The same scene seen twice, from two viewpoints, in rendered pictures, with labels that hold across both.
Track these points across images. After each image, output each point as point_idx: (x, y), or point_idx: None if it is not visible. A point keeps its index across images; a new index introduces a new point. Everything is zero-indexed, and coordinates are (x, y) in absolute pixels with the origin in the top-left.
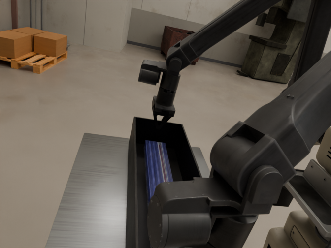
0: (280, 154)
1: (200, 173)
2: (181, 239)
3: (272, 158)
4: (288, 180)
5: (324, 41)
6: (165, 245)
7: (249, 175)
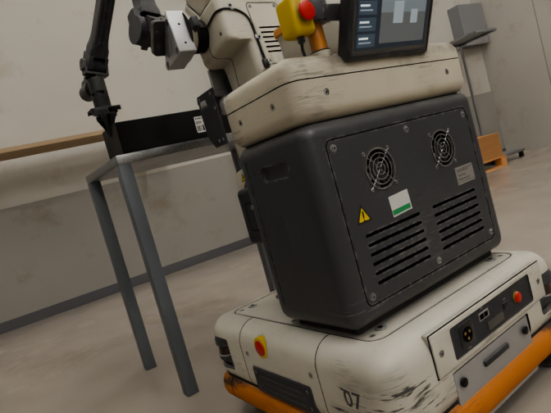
0: (85, 53)
1: (193, 110)
2: (81, 92)
3: (84, 56)
4: (88, 60)
5: None
6: (80, 95)
7: None
